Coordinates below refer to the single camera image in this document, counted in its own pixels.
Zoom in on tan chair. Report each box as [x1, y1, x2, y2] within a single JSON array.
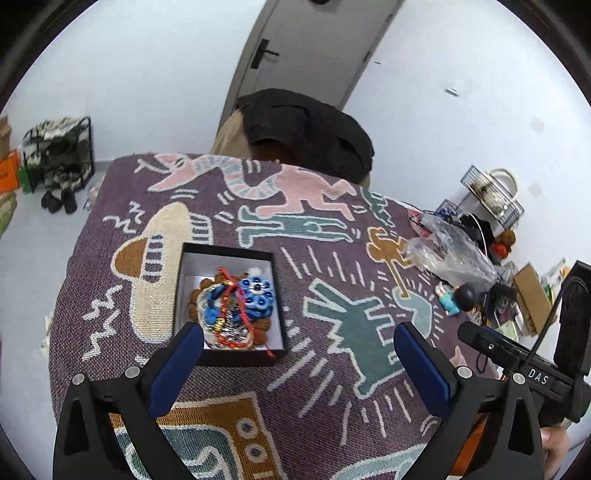
[[211, 110, 373, 188]]

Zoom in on black wire wall basket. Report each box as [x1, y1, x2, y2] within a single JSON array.
[[461, 165, 525, 229]]

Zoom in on clear plastic bag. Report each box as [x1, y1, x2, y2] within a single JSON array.
[[404, 214, 498, 292]]

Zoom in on brown plush toy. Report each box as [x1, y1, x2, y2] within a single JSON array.
[[489, 229, 516, 259]]

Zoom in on black white jewelry box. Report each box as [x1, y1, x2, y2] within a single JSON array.
[[173, 243, 288, 367]]

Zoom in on black haired boy figurine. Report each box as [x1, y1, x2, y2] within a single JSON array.
[[435, 282, 484, 317]]

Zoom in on cream headphones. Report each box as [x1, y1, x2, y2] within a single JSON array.
[[472, 168, 519, 216]]

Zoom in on dark green bead bracelet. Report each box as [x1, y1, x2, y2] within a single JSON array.
[[216, 299, 250, 342]]

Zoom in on brown rudraksha bead bracelet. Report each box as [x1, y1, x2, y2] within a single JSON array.
[[188, 272, 273, 347]]

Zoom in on right hand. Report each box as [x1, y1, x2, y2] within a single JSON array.
[[540, 426, 570, 480]]

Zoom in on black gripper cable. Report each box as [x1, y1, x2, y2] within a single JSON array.
[[475, 276, 585, 375]]

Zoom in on black shoe rack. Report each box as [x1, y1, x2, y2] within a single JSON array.
[[22, 116, 95, 192]]

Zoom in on small blue wire basket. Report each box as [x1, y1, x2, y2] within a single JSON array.
[[435, 199, 462, 222]]

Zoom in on black garment on chair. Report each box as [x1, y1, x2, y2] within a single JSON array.
[[236, 88, 375, 184]]

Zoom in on cardboard box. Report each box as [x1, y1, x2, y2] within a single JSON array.
[[513, 263, 552, 336]]

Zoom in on orange box on floor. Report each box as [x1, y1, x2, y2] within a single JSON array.
[[0, 150, 21, 193]]

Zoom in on blue flower bead bracelet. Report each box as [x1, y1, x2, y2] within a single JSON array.
[[202, 274, 276, 326]]

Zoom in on purple patterned woven blanket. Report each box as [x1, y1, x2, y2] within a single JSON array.
[[49, 154, 484, 479]]

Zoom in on black door handle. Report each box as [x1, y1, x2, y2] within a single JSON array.
[[249, 38, 280, 70]]

